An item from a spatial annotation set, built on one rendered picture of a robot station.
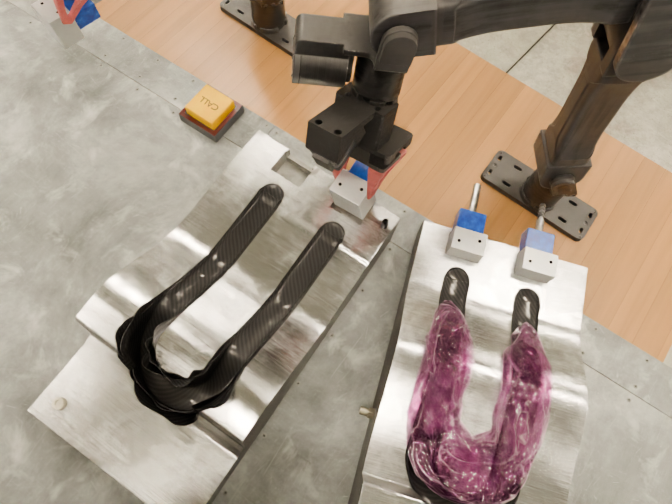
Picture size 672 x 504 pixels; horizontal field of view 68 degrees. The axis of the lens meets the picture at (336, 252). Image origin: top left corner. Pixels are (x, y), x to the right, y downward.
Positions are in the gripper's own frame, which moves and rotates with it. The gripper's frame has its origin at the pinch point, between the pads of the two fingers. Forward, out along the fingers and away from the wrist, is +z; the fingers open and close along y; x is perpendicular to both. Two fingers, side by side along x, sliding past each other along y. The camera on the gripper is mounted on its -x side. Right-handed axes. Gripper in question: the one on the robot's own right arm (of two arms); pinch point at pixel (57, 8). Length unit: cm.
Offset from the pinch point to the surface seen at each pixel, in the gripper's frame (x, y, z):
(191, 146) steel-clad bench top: 10.1, 23.0, 11.7
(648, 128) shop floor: 182, 82, 9
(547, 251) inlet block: 30, 78, -7
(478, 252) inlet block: 21, 70, -4
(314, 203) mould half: 10.1, 48.5, 1.4
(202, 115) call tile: 12.0, 21.9, 6.4
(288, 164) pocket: 13.7, 39.8, 2.5
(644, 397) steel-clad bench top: 30, 103, 1
